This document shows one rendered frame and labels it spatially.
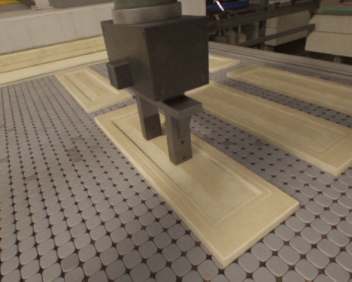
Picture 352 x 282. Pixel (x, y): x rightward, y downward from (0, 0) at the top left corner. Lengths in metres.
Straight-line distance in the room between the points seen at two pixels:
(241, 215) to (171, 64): 0.30
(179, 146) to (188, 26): 0.26
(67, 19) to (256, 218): 1.60
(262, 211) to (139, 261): 0.23
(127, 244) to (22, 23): 1.50
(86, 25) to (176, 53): 1.40
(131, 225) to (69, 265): 0.12
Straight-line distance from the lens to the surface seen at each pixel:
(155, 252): 0.47
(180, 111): 0.48
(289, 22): 4.79
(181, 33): 0.47
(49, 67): 1.80
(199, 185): 0.54
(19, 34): 1.77
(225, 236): 0.46
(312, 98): 0.96
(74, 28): 1.81
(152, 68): 0.44
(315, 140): 0.72
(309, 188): 0.59
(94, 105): 1.01
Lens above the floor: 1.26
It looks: 30 degrees down
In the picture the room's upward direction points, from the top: 6 degrees counter-clockwise
